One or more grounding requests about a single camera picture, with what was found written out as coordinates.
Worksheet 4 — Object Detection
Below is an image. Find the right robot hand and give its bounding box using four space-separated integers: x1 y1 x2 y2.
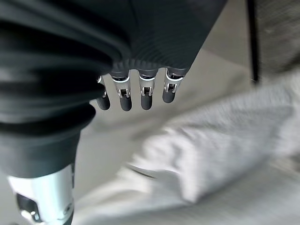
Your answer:
0 0 228 225

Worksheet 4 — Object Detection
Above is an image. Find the grey fabric sofa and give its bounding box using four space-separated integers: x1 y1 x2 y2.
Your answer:
255 0 300 99

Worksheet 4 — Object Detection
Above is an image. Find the white garment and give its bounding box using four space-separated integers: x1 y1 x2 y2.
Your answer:
72 92 300 225

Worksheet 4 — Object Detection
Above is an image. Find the black metal pole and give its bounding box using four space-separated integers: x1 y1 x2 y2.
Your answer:
246 0 260 83

